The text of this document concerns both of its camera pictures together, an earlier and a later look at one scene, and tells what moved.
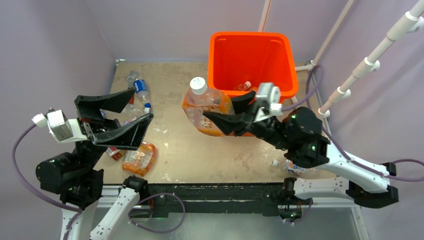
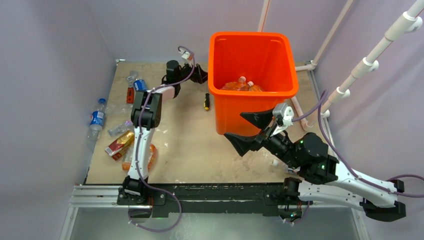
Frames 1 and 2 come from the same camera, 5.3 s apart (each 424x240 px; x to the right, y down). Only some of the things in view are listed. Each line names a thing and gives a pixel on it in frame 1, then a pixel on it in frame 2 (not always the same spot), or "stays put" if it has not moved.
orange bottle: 200,99 -> 241,85
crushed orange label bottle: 138,162 stays put
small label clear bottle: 290,166 stays put
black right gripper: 239,122 -> 243,143
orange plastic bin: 238,61 stays put
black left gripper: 128,133 -> 198,75
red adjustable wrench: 133,76 stays put
